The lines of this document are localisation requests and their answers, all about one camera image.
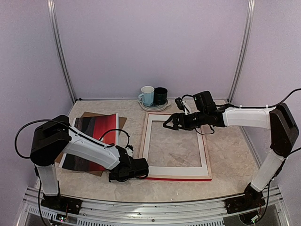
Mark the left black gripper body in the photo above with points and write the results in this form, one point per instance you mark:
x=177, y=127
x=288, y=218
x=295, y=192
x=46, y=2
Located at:
x=122, y=179

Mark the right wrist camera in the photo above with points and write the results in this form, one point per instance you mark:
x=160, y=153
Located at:
x=182, y=105

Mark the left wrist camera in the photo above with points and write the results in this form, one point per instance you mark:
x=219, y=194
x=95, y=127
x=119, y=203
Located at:
x=130, y=150

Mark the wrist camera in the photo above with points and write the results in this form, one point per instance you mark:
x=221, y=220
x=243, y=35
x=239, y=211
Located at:
x=182, y=105
x=130, y=150

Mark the right aluminium corner post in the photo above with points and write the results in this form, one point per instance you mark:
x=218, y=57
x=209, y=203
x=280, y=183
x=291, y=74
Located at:
x=243, y=50

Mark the left aluminium corner post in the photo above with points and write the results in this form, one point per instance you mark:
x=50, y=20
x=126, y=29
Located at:
x=59, y=49

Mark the white plate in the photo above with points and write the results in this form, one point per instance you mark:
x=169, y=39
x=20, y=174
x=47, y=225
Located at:
x=154, y=108

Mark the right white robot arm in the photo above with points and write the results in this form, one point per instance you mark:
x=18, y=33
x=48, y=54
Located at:
x=275, y=118

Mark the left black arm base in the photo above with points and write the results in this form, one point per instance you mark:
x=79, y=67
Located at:
x=62, y=203

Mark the aluminium corner post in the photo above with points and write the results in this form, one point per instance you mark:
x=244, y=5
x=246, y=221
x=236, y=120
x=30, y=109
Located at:
x=243, y=50
x=59, y=49

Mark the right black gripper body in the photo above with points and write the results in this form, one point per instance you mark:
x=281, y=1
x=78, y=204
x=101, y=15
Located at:
x=191, y=124

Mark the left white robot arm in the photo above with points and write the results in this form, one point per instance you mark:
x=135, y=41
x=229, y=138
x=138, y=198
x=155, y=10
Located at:
x=57, y=136

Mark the white mat board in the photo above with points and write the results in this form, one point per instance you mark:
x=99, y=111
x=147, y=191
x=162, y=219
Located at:
x=174, y=155

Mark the dark green mug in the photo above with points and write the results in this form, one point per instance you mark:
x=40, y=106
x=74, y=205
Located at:
x=160, y=95

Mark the red and dark photo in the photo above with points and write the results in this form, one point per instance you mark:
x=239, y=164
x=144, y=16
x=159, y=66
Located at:
x=94, y=126

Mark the light blue mug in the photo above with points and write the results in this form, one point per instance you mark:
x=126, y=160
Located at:
x=147, y=95

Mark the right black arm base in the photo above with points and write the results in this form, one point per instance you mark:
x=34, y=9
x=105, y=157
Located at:
x=249, y=200

